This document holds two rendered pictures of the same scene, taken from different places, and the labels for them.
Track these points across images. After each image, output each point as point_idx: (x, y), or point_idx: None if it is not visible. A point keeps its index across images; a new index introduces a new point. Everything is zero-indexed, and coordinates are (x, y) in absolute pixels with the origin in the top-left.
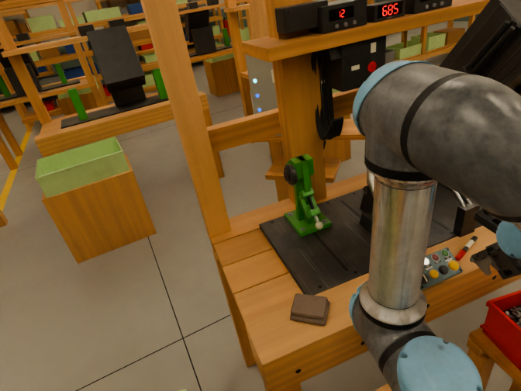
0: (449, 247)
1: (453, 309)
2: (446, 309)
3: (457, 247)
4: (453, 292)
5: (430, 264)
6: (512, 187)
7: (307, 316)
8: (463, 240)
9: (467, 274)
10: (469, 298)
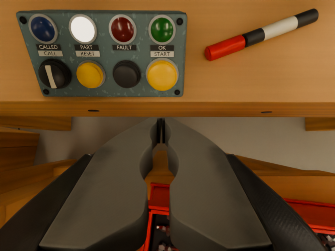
0: (230, 9)
1: (169, 116)
2: (152, 115)
3: (247, 19)
4: (160, 110)
5: (95, 46)
6: None
7: None
8: (281, 6)
9: (195, 103)
10: (202, 115)
